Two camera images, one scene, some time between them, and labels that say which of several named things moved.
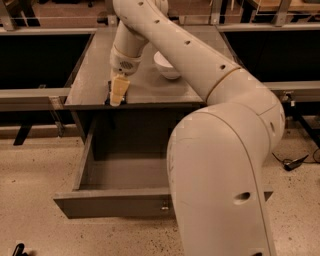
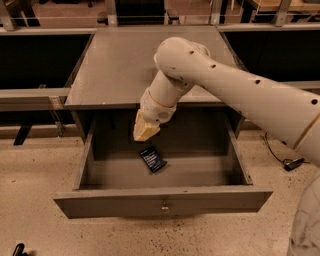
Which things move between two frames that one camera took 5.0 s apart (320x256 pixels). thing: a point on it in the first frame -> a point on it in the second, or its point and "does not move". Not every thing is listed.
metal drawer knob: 164,207 does not move
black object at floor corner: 18,251 does not move
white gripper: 125,64 -> 155,110
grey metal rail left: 34,99 does not move
